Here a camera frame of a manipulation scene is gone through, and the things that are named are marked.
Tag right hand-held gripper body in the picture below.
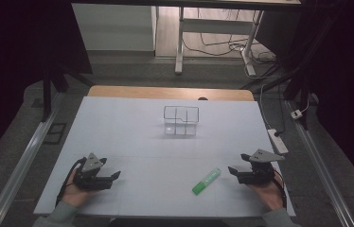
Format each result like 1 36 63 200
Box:
237 148 286 185

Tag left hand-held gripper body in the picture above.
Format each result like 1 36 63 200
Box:
72 152 114 192

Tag person's left hand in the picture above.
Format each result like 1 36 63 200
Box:
61 169 97 208

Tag person's right hand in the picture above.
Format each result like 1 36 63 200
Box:
248 172 286 212

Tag green marker pen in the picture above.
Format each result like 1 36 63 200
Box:
191 167 222 196

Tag white power strip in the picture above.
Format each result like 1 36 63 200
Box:
266 128 290 156

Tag white table cover board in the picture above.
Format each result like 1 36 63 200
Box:
33 96 296 219

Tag clear plastic organizer box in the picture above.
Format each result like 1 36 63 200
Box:
163 105 201 137

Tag black metal stand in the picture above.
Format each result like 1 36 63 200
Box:
40 61 95 123
240 18 334 131

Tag black curtain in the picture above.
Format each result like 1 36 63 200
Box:
0 0 94 171
255 0 354 198

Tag white cabinet panel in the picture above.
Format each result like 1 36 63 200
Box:
71 3 158 53

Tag white desk with metal legs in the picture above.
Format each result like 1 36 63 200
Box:
70 0 302 78

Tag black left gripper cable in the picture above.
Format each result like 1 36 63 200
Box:
55 156 86 206

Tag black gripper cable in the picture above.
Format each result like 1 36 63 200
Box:
55 156 86 206
272 169 289 210

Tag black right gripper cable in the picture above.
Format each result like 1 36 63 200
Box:
272 169 289 210

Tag white power strip cable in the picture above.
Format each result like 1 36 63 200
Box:
243 46 277 131

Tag black floor frame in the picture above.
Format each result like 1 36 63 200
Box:
43 122 68 146

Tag aluminium floor rail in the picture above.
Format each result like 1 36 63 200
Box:
284 99 354 227
0 91 66 227

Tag black floor cables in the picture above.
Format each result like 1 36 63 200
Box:
182 8 277 64

